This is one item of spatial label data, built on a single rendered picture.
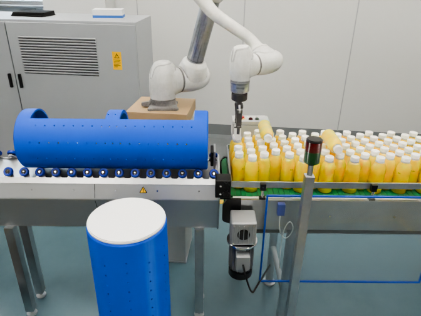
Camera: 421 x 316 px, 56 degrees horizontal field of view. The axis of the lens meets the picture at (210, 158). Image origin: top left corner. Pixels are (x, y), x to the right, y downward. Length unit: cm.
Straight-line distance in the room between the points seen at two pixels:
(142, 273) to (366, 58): 372
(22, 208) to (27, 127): 44
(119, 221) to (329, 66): 353
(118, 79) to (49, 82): 60
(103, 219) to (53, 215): 72
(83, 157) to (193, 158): 51
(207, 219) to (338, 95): 299
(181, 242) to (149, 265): 130
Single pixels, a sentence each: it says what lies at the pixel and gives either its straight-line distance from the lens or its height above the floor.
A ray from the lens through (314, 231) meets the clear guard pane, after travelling 190.
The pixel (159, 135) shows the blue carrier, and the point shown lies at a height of 116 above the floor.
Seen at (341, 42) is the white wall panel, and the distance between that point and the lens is 455.
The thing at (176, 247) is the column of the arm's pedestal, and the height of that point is 13.
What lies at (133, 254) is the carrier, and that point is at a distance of 137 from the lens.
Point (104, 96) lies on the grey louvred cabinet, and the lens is 350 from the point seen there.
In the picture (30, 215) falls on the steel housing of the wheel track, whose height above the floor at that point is 71.
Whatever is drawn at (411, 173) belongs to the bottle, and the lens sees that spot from 206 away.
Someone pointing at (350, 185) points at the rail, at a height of 96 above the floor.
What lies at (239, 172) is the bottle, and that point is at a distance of 183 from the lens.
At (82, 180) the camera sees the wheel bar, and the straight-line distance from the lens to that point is 197.
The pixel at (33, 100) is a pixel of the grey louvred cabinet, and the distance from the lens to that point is 379.
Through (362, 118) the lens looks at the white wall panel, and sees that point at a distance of 484.
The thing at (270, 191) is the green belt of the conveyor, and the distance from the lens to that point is 188.
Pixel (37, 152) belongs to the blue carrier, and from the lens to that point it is 194.
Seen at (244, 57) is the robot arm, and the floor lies 149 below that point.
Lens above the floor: 185
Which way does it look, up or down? 26 degrees down
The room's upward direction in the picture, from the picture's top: 1 degrees clockwise
